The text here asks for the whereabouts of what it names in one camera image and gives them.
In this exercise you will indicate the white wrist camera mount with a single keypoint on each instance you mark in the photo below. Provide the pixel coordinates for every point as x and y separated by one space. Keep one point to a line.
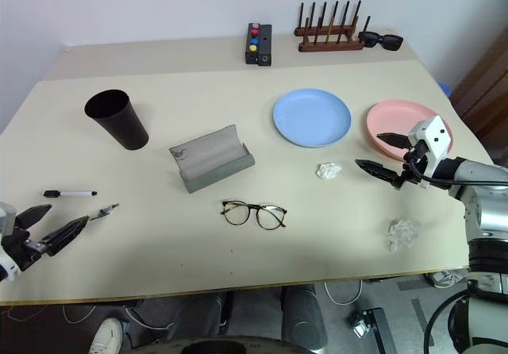
6 215
436 135

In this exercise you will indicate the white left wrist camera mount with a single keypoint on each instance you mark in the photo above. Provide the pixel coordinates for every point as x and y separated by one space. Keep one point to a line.
6 215

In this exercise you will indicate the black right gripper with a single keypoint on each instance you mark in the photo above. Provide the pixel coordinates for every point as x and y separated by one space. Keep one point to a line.
406 171

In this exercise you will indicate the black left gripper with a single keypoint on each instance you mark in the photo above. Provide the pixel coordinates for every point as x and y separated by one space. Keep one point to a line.
20 247

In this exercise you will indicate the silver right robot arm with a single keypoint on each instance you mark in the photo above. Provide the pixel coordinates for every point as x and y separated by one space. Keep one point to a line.
488 211

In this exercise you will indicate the brown wooden peg rack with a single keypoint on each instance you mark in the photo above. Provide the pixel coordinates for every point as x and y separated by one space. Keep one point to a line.
329 47

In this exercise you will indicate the black box with coloured buttons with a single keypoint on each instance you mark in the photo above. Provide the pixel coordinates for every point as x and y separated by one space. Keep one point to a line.
252 55

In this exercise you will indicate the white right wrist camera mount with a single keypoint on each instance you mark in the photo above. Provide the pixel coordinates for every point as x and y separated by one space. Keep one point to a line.
436 135

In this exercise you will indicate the small blue object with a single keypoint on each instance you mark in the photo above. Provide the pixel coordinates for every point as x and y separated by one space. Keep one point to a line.
446 88

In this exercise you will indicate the black sunglasses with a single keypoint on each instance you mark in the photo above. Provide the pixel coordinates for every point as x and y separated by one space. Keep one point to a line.
391 42

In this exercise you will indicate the tortoiseshell round eyeglasses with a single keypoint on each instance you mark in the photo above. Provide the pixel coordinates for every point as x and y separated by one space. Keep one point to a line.
236 213

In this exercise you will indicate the white marker with black cap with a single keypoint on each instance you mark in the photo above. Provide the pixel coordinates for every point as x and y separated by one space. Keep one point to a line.
75 193

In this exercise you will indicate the black table foot with caster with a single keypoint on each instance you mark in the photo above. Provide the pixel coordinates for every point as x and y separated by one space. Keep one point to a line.
379 326

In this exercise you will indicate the pink round plate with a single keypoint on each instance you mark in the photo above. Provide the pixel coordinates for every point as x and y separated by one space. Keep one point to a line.
391 120

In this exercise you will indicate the grey and white sneaker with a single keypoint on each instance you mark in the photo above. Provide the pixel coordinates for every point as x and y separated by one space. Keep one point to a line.
444 279

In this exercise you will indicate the grey rounded cylinder shape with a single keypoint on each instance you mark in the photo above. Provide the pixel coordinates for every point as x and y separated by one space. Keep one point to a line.
303 314

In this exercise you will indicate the grey open glasses case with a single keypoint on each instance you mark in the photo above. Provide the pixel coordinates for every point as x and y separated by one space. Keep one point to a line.
210 159

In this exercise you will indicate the brown wooden door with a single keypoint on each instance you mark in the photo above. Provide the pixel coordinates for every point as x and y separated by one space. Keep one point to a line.
488 100

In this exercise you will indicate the blue round plate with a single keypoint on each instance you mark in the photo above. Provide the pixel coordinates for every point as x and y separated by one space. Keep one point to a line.
311 118

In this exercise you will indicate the black plastic cup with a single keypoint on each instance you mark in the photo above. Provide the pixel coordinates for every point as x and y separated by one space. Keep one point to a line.
119 124

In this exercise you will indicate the small crumpled white paper ball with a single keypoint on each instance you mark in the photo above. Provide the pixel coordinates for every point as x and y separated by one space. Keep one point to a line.
329 170

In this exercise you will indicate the large white paper ball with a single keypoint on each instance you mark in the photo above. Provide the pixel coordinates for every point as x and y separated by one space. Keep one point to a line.
402 235

